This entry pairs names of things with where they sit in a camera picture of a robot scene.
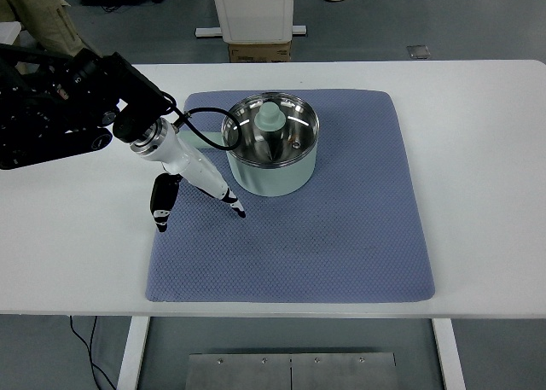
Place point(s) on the person in khaki trousers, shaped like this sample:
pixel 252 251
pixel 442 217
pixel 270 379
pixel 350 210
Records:
pixel 48 22

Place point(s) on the blue textured mat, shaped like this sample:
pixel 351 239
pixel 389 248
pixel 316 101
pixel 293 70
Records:
pixel 351 234

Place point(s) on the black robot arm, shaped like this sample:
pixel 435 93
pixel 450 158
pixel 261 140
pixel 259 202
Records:
pixel 55 106

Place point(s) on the white pedestal base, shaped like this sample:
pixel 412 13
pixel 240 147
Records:
pixel 253 22

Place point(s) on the cardboard box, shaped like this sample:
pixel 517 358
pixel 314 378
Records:
pixel 260 53

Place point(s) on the green pot with handle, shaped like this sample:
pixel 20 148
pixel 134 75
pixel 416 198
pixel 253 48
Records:
pixel 278 149

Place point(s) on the right white table leg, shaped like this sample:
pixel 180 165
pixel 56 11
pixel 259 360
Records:
pixel 447 350

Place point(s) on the grey floor socket cover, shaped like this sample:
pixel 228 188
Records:
pixel 418 52

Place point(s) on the left white table leg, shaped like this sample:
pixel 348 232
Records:
pixel 135 345

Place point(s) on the white side table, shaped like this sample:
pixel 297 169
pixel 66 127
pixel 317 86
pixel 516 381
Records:
pixel 9 32

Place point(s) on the white table leg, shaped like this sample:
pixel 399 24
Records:
pixel 447 350
pixel 135 345

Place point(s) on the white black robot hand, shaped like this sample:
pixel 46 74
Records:
pixel 181 162

